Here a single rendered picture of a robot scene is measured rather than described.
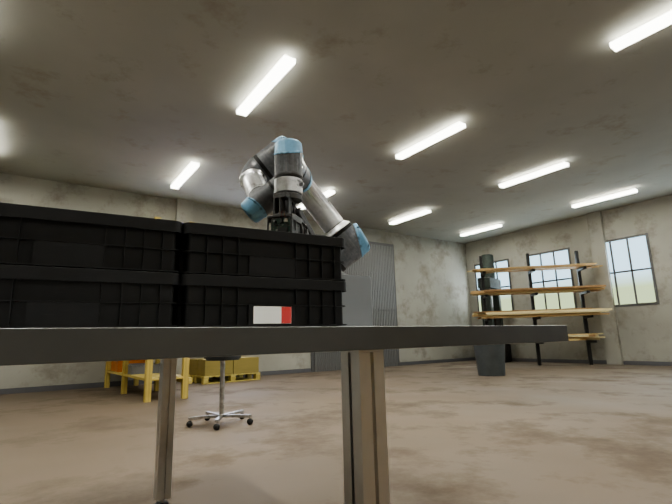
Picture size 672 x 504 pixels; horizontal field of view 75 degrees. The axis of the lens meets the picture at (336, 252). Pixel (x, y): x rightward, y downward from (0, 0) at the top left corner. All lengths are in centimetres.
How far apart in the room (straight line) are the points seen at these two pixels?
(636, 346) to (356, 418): 1060
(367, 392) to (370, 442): 9
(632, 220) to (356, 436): 1080
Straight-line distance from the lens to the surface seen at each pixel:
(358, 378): 83
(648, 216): 1134
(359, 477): 86
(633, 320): 1130
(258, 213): 126
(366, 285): 153
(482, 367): 818
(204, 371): 786
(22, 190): 874
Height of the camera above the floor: 68
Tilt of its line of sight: 11 degrees up
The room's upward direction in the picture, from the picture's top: 1 degrees counter-clockwise
